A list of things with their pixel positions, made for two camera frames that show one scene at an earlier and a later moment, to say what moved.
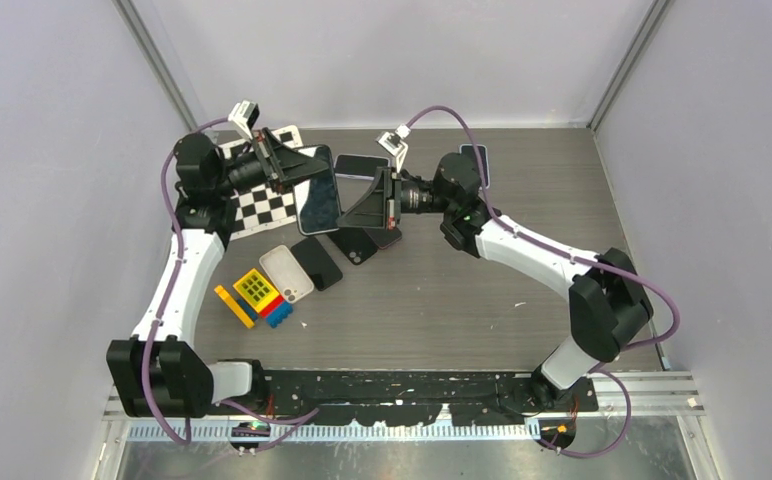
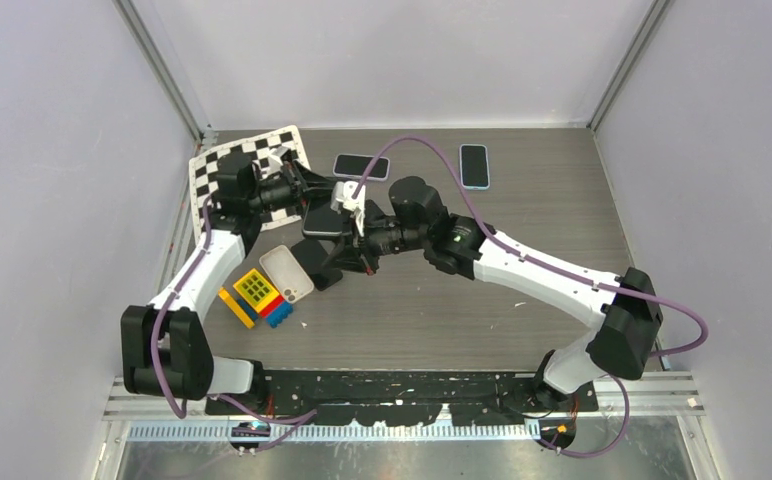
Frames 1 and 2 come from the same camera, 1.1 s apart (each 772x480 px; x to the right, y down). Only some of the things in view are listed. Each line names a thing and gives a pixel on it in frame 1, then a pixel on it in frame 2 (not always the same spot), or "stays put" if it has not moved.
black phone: [318, 265] stays put
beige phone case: [285, 273] stays put
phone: [468, 150] stays put
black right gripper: [372, 210] to [357, 259]
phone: [359, 166] stays put
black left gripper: [287, 164] to [317, 188]
